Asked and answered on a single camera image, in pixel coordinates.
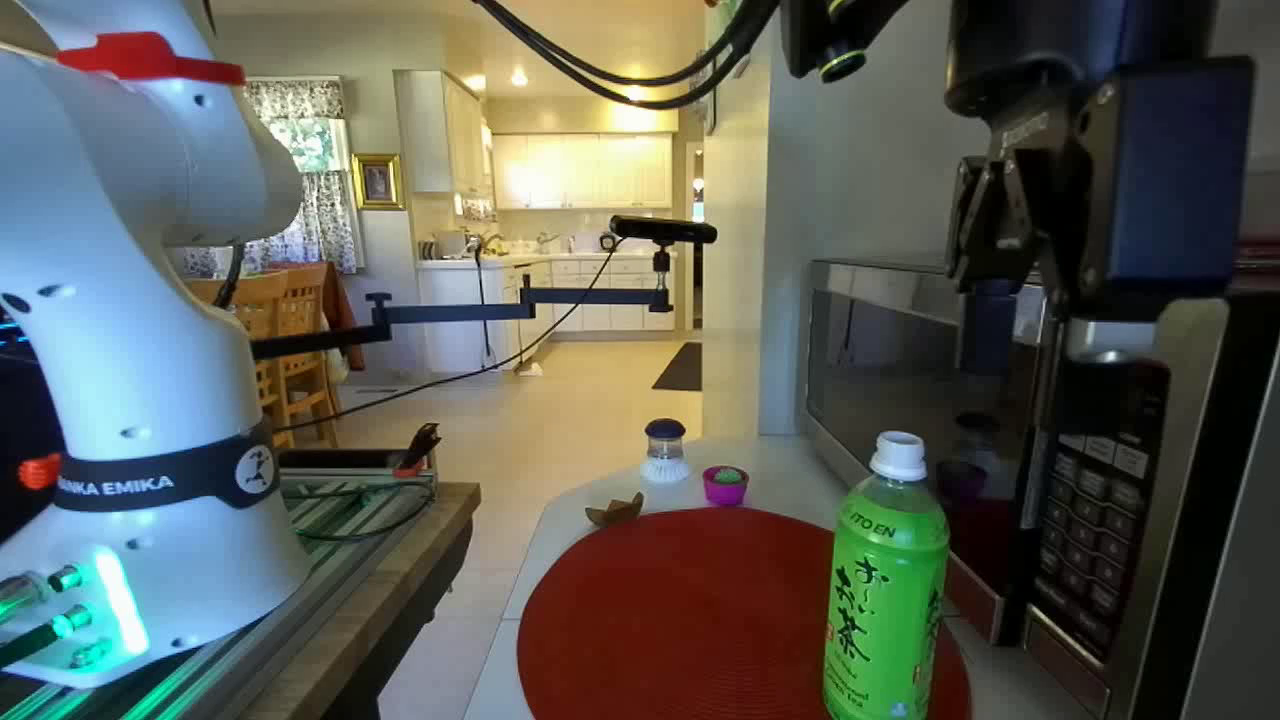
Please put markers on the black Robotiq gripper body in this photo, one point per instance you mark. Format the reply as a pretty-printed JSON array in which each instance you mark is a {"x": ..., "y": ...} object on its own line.
[{"x": 1065, "y": 41}]

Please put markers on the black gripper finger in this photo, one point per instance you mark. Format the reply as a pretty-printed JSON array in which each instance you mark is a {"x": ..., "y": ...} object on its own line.
[
  {"x": 1167, "y": 183},
  {"x": 1003, "y": 215}
]

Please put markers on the stainless steel microwave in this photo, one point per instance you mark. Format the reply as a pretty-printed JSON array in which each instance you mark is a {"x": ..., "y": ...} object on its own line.
[{"x": 1146, "y": 506}]

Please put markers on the dark floor mat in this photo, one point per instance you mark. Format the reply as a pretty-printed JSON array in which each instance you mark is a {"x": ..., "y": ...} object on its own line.
[{"x": 680, "y": 364}]

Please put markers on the small purple cup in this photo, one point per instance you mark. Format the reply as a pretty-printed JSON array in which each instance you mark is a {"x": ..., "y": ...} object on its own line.
[{"x": 725, "y": 487}]

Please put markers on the green tea bottle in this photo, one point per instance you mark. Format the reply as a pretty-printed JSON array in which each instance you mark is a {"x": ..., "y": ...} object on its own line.
[{"x": 884, "y": 585}]

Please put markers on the glass shaker dark lid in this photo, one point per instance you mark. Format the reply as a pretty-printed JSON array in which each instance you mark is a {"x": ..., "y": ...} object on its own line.
[{"x": 665, "y": 454}]

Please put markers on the small brown toy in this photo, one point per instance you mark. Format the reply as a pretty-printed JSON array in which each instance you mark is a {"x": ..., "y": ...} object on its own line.
[{"x": 618, "y": 508}]

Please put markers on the red round placemat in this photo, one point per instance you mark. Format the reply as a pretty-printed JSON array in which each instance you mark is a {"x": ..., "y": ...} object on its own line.
[{"x": 680, "y": 626}]

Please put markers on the white kitchen counter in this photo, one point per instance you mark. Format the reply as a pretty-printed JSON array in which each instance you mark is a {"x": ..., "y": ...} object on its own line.
[{"x": 455, "y": 315}]

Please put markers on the tall white kitchen cabinet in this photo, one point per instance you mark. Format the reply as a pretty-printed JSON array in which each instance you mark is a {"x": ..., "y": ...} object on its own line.
[{"x": 432, "y": 133}]

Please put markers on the gold framed picture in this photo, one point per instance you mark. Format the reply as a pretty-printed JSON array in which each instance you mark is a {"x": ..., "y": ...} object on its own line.
[{"x": 379, "y": 183}]

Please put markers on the black clamp red tip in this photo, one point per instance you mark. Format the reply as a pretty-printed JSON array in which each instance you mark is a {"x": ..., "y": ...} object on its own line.
[{"x": 417, "y": 450}]

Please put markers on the patterned window curtain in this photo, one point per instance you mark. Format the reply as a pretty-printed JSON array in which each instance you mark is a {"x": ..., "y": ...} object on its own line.
[{"x": 322, "y": 187}]

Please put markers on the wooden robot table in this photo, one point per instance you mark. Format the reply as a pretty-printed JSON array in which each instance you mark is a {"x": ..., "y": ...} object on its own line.
[{"x": 387, "y": 561}]

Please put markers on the wooden chair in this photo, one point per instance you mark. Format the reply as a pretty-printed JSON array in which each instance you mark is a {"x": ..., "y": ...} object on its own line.
[{"x": 284, "y": 335}]

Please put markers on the black box beside robot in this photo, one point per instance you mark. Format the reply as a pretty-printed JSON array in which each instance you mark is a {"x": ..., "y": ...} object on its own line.
[{"x": 24, "y": 442}]

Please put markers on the black stereo camera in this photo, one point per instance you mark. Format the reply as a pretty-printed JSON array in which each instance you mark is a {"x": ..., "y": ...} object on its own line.
[{"x": 663, "y": 230}]

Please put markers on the white wall cabinets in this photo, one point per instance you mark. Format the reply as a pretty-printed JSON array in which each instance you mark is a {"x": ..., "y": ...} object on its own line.
[{"x": 583, "y": 168}]

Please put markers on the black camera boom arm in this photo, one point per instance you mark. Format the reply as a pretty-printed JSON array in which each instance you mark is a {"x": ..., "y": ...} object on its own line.
[{"x": 455, "y": 315}]

